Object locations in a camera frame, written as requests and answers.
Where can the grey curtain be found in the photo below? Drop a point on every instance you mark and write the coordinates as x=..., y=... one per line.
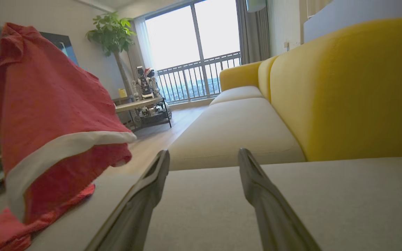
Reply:
x=255, y=35

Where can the pale hanging lamp shade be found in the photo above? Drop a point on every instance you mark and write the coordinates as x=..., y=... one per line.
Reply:
x=255, y=5

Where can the low wooden coffee table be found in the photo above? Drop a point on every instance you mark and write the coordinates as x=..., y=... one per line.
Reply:
x=140, y=104

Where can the yellow sofa armrest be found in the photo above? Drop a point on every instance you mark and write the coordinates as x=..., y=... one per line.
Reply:
x=239, y=75

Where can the toy robot with red hat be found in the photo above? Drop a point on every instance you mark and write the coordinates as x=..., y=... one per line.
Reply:
x=146, y=83

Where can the red shorts with white stripe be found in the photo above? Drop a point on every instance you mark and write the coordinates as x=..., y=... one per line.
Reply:
x=47, y=104

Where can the glass balcony door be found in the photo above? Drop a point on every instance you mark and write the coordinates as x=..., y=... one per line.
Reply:
x=173, y=38

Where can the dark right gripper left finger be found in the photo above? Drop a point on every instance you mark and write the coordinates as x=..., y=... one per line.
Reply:
x=134, y=209

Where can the sheer white curtain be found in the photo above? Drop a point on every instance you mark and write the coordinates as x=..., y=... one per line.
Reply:
x=141, y=48

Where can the large yellow sofa backrest cushion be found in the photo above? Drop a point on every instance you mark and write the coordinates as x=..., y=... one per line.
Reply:
x=354, y=94

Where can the green potted tree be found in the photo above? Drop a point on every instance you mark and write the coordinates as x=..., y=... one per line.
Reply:
x=112, y=33

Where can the dark wall screen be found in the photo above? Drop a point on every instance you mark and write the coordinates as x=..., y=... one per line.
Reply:
x=65, y=45

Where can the wide sofa seat cushion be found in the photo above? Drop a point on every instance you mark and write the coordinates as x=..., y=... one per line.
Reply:
x=344, y=209

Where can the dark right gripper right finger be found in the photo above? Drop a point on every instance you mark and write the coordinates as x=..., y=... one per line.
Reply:
x=270, y=212

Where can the yellow cup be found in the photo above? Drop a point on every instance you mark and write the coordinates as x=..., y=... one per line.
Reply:
x=122, y=93

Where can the metal balcony railing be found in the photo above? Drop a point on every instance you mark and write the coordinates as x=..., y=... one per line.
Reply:
x=197, y=82

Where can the white wall socket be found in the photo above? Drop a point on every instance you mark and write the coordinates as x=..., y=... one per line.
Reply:
x=286, y=46

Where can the narrow yellow sofa backrest cushion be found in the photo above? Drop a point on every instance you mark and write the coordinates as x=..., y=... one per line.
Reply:
x=265, y=76

